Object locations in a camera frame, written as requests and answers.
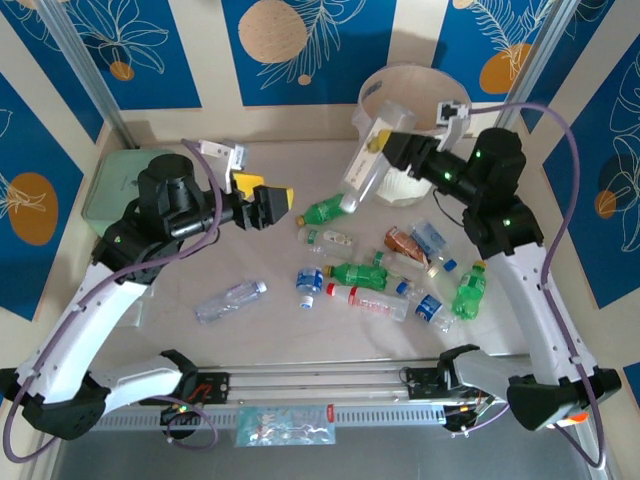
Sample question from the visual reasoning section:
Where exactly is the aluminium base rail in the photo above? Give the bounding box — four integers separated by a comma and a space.
197, 352, 531, 401

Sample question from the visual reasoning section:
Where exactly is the grey metal sheet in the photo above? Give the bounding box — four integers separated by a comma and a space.
29, 427, 614, 480

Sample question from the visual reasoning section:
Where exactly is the large clear square plastic bottle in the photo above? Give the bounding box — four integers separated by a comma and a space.
341, 99, 419, 215

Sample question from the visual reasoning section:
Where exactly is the blue-white label bottle blue cap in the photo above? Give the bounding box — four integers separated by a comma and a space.
408, 219, 459, 274

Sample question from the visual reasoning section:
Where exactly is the clear bottle white cap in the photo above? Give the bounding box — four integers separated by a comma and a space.
193, 279, 269, 325

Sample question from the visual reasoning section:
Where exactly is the small crushed blue-label bottle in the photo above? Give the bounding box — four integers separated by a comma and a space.
294, 266, 325, 310

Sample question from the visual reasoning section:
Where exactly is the green soda bottle yellow cap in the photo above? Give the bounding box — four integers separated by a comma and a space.
451, 259, 489, 321
294, 192, 351, 226
322, 260, 391, 291

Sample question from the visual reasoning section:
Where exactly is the white ribbed waste bin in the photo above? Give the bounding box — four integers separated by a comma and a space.
352, 60, 474, 207

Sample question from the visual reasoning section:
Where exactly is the face mask plastic packet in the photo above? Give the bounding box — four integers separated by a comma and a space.
119, 287, 157, 330

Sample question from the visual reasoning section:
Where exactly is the clear bottle flower label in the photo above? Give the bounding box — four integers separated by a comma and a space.
297, 227, 359, 250

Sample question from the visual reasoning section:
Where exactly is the aluminium frame post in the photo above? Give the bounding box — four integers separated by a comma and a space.
37, 0, 141, 149
492, 0, 609, 139

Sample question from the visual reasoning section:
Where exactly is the printed clear plastic packet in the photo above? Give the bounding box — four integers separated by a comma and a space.
234, 403, 338, 448

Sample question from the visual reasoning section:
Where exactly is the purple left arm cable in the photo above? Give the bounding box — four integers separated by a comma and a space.
2, 138, 226, 464

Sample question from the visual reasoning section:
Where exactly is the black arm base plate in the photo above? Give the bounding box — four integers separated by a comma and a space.
403, 367, 496, 401
139, 367, 232, 407

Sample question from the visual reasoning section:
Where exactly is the pale green lunch box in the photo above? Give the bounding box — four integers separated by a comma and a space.
81, 149, 174, 239

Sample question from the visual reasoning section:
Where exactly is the grey slotted cable duct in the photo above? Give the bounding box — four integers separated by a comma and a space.
94, 403, 449, 432

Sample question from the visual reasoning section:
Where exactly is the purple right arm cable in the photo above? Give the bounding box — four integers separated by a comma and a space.
447, 102, 609, 469

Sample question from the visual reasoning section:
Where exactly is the blue-label water bottle blue cap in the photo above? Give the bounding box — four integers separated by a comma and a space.
396, 280, 456, 334

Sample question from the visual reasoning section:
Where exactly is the clear bottle red cap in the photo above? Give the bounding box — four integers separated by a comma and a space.
325, 282, 411, 321

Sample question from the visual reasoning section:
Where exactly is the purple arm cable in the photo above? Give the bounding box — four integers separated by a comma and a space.
2, 138, 226, 464
447, 102, 609, 469

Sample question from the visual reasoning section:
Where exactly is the clear bottle green neck label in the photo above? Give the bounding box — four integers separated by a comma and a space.
372, 249, 431, 282

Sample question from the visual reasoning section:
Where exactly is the brown-label plastic bottle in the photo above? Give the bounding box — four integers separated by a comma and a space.
383, 225, 441, 280

